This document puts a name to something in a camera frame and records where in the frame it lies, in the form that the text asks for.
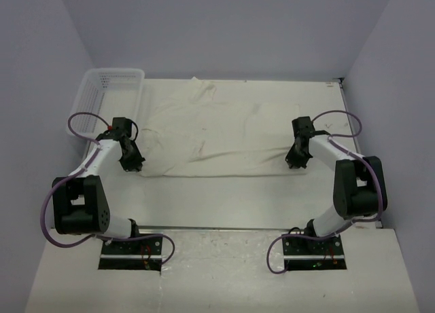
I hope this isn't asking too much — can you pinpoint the cream white t shirt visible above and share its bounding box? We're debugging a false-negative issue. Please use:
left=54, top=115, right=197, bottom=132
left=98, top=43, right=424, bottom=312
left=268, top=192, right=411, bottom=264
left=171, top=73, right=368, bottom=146
left=138, top=78, right=300, bottom=177

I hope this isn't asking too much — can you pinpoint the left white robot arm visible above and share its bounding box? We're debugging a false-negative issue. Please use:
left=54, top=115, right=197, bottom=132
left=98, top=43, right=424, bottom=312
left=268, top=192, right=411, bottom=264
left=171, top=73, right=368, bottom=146
left=48, top=117, right=145, bottom=254

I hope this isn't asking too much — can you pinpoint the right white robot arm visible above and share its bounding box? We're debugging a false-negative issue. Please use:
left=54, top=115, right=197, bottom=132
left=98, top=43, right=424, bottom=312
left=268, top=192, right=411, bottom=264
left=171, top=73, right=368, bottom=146
left=285, top=116, right=388, bottom=254

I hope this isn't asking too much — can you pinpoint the white plastic basket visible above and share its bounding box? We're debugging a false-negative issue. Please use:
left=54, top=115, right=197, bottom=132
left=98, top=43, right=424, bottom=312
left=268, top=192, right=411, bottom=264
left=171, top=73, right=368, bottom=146
left=71, top=68, right=145, bottom=139

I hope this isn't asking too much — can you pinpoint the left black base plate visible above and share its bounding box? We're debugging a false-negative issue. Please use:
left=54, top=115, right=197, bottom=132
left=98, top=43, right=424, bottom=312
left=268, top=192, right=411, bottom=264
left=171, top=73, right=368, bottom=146
left=98, top=237, right=163, bottom=272

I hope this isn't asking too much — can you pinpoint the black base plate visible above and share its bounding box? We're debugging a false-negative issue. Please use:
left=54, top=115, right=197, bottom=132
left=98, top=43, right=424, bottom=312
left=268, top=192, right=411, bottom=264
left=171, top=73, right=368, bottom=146
left=281, top=236, right=347, bottom=272
left=98, top=237, right=163, bottom=272

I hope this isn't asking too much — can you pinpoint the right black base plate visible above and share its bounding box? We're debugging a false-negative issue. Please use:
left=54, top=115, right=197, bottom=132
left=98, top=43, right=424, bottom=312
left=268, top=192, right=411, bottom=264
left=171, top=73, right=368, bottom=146
left=281, top=236, right=347, bottom=272

